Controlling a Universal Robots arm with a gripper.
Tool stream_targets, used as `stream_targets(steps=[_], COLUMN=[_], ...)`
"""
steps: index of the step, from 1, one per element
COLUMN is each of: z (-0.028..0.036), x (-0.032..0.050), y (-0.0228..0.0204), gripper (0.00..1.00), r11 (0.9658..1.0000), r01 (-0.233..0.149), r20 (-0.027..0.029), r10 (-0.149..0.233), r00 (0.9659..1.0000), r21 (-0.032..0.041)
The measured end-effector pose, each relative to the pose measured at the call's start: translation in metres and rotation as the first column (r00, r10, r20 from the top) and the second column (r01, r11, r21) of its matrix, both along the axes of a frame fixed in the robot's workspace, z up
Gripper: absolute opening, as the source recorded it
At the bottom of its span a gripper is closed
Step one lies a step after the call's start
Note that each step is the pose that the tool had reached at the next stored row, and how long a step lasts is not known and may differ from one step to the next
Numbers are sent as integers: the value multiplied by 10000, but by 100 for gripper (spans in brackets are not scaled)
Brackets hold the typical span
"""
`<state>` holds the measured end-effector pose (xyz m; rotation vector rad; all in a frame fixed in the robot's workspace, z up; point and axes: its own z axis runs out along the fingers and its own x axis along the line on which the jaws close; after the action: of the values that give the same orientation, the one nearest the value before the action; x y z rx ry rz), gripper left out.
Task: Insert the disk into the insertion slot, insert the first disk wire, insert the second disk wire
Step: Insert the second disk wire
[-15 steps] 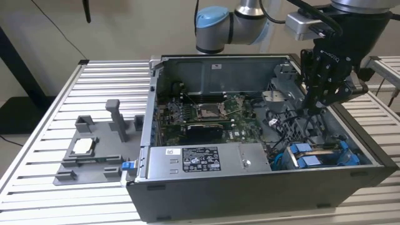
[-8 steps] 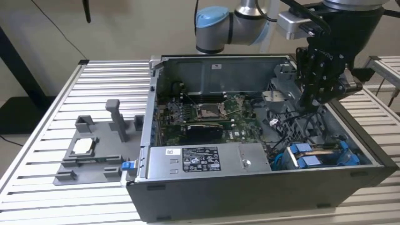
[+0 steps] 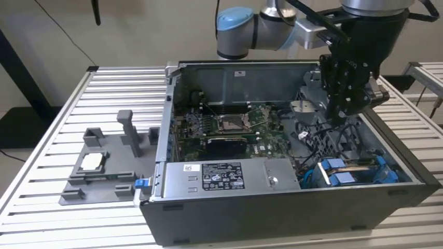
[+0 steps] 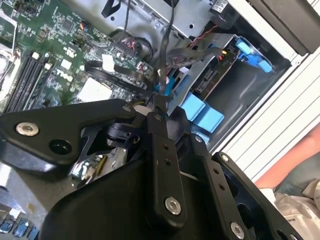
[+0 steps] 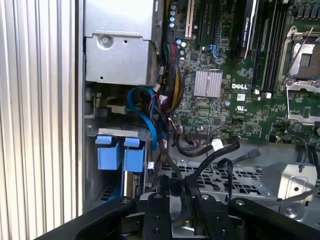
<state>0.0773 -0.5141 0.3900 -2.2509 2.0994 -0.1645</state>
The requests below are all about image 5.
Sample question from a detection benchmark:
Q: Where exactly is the black grey PC case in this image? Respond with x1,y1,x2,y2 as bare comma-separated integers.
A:
74,0,320,240

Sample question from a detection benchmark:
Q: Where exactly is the silver metal bracket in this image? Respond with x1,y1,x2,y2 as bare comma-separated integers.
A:
261,161,320,202

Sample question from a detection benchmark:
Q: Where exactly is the metal socket cover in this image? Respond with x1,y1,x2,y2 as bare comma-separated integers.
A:
285,79,320,125

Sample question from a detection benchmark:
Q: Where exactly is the green motherboard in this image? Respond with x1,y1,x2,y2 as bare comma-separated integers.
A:
159,0,320,151

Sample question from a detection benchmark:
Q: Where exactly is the hard disk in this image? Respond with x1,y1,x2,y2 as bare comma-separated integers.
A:
122,136,151,201

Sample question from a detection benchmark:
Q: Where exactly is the black expansion slot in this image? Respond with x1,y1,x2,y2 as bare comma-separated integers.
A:
208,0,222,48
196,0,210,46

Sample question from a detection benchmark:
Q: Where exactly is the black graphics card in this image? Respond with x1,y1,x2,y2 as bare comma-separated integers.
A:
229,0,258,60

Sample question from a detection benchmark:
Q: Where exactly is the metal disk bay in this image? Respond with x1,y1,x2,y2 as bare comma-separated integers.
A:
84,126,157,206

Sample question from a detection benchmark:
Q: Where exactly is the loose black cable with connector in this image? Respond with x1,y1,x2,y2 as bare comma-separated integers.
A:
216,148,260,205

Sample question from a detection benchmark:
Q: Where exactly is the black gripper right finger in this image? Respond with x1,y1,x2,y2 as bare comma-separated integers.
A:
194,193,320,240

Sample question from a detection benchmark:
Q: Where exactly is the black RAM slot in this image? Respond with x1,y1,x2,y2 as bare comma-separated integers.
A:
258,0,276,97
251,0,269,95
264,0,284,98
270,0,292,97

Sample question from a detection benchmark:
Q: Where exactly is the silver finned heatsink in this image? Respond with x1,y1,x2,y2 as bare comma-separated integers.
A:
193,70,224,98

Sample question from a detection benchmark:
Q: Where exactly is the beige expansion slot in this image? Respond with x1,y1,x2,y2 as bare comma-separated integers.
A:
184,0,196,40

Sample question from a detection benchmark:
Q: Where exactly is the thin metal locking lever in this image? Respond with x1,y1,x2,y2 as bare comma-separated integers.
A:
286,26,315,76

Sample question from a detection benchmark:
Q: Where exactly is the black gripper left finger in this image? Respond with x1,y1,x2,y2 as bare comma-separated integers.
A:
32,192,173,240

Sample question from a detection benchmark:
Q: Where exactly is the grey metal power supply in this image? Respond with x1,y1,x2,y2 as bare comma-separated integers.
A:
83,0,161,86

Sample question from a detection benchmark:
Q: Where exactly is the yellow black power wire harness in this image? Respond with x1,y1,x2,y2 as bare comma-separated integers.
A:
163,42,185,113

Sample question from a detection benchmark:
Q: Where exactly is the blue data cable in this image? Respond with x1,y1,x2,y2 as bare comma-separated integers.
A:
126,86,159,151

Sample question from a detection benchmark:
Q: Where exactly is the perforated metal drive cage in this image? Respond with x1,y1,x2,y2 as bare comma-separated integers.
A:
149,143,320,226

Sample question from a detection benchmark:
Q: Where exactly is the CPU socket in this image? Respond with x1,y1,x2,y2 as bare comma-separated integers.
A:
277,24,320,87

